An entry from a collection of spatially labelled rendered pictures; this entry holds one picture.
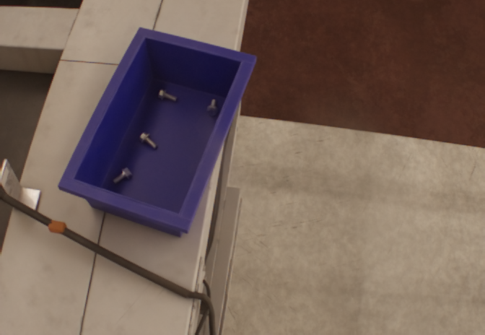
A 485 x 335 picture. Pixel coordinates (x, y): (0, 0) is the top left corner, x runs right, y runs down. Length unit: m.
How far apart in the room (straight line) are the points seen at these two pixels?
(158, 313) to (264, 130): 1.14
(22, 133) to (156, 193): 0.25
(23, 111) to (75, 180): 0.27
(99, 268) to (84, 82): 0.26
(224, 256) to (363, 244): 0.58
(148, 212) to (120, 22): 0.34
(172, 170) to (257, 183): 0.95
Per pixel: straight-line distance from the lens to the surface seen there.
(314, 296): 1.63
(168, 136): 0.82
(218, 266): 1.19
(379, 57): 2.01
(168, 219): 0.68
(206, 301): 0.73
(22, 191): 0.81
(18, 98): 0.98
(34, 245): 0.78
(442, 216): 1.78
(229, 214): 1.23
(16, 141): 0.94
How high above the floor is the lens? 1.54
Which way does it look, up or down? 61 degrees down
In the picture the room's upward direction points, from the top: 2 degrees clockwise
